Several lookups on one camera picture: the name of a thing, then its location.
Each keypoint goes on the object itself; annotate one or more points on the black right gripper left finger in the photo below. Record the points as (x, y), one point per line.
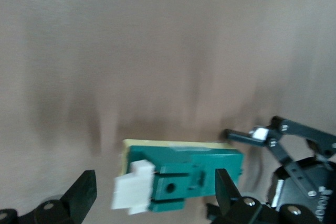
(76, 195)

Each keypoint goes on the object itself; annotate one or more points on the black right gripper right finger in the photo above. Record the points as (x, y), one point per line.
(231, 200)

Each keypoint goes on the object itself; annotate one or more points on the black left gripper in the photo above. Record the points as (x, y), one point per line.
(323, 182)

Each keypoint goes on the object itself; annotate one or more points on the green load switch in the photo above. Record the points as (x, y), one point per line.
(189, 174)

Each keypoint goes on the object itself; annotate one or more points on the brown paper table cover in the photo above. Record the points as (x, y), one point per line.
(157, 51)

